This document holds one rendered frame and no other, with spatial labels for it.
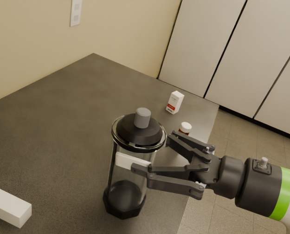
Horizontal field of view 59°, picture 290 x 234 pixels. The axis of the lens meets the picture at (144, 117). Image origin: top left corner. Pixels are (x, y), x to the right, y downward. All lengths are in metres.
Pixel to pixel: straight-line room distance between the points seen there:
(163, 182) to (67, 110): 0.58
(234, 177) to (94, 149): 0.47
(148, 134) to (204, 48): 2.60
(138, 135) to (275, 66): 2.66
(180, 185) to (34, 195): 0.38
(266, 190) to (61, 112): 0.70
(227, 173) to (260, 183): 0.05
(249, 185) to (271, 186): 0.03
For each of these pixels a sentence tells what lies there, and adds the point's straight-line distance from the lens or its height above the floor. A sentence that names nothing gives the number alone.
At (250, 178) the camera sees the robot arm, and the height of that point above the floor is 1.23.
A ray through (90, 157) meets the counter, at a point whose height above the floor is 0.94.
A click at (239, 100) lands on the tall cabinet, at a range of 3.18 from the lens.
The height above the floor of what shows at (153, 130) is 1.21.
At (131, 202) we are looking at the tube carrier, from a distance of 0.59.
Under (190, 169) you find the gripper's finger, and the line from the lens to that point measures 0.48.
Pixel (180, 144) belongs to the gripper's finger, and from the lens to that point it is 0.54.
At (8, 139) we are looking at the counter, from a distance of 0.84.
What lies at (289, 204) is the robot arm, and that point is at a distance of 0.49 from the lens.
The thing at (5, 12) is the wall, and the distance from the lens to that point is 0.96.
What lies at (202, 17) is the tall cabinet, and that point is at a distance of 2.98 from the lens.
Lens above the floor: 1.51
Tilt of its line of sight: 34 degrees down
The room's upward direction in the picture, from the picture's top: 17 degrees clockwise
